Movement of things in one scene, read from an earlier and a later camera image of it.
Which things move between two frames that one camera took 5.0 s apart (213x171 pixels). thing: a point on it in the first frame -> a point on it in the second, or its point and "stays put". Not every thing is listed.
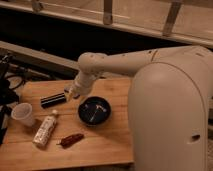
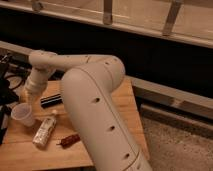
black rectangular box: x=52 y=100 stays put
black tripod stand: x=8 y=95 stays put
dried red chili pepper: x=71 y=140 stays put
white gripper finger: x=68 y=96 -> x=29 y=101
